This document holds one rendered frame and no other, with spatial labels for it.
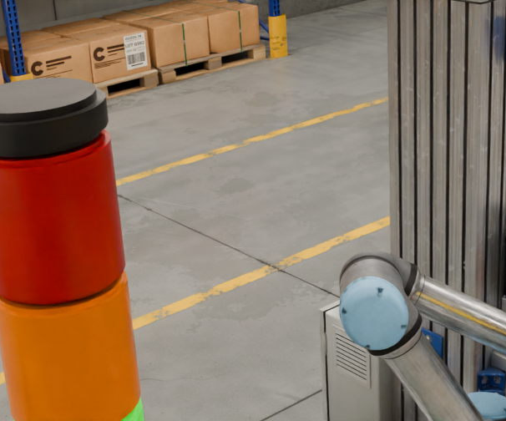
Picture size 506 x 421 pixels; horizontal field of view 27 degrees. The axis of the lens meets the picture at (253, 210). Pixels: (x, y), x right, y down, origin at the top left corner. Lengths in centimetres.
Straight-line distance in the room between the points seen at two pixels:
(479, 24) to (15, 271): 175
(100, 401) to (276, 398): 418
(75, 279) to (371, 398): 222
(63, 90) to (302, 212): 605
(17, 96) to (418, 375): 160
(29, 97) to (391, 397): 226
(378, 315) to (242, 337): 322
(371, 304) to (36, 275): 148
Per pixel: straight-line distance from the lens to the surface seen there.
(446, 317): 202
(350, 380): 261
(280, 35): 1013
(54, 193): 35
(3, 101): 36
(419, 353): 191
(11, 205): 36
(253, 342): 498
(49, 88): 37
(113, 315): 38
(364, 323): 184
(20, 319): 38
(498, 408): 215
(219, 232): 620
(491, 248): 226
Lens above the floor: 243
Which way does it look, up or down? 22 degrees down
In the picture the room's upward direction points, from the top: 4 degrees counter-clockwise
